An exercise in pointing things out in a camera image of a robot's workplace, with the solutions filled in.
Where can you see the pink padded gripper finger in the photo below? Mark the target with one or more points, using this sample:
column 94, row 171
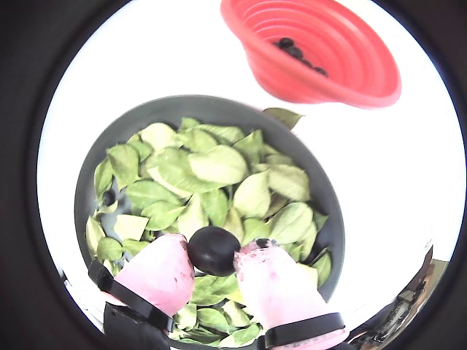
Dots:
column 277, row 288
column 157, row 277

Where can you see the green leaf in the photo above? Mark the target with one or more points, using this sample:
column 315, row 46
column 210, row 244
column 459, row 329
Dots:
column 222, row 133
column 250, row 144
column 251, row 195
column 189, row 122
column 193, row 217
column 151, row 193
column 158, row 135
column 124, row 164
column 200, row 140
column 292, row 222
column 140, row 147
column 288, row 182
column 129, row 226
column 109, row 248
column 215, row 206
column 160, row 215
column 175, row 173
column 219, row 164
column 93, row 231
column 282, row 116
column 103, row 178
column 106, row 210

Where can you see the dark grey bowl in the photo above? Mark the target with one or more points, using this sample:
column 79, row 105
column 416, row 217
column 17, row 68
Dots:
column 219, row 109

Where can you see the red collapsible cup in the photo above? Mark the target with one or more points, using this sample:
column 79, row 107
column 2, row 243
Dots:
column 357, row 54

